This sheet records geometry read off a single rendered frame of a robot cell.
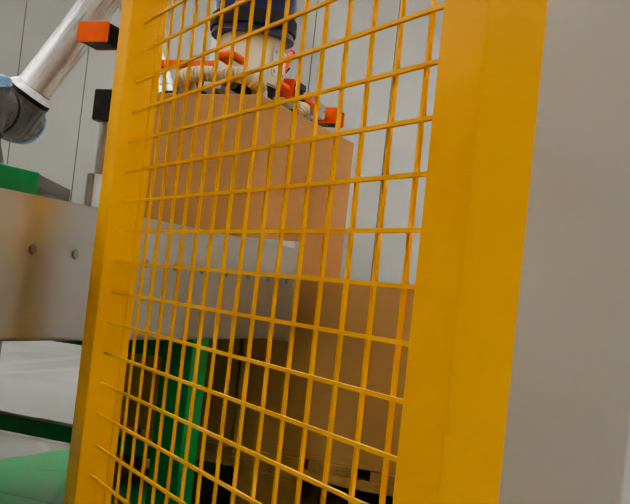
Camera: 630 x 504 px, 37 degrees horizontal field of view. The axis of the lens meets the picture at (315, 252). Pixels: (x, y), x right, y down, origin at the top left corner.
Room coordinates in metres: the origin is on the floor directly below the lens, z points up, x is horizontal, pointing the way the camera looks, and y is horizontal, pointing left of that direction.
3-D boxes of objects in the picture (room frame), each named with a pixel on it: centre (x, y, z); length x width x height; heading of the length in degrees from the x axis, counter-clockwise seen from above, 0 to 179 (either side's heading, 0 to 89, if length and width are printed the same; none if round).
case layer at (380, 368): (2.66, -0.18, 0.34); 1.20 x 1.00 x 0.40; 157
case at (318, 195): (2.52, 0.22, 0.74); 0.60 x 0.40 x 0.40; 156
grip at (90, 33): (2.31, 0.58, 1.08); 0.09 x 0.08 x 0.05; 69
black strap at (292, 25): (2.50, 0.23, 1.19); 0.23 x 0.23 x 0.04
